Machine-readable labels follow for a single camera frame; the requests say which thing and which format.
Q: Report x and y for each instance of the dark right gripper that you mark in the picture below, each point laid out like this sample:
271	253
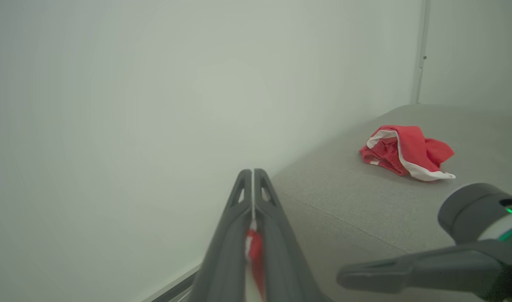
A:
474	209

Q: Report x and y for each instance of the red white striped garment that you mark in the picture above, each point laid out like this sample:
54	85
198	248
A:
256	256

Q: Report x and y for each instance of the grey fabric sofa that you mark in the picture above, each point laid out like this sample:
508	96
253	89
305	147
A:
356	209

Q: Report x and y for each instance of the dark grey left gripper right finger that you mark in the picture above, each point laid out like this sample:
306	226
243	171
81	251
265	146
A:
285	260

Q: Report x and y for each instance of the red shorts with white trim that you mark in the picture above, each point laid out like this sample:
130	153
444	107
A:
415	147

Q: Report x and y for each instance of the white black baseboard strip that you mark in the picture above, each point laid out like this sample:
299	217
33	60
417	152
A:
176	287

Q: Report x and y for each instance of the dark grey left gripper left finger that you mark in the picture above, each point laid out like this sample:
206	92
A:
224	260

